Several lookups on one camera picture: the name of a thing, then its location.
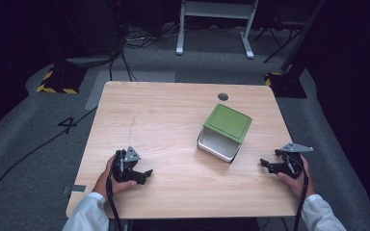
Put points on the person's left hand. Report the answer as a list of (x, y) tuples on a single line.
[(106, 183)]

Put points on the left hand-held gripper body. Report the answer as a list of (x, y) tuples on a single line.
[(124, 166)]

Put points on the person's right hand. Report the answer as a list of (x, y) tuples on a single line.
[(297, 184)]

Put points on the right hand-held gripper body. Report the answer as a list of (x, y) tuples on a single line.
[(291, 160)]

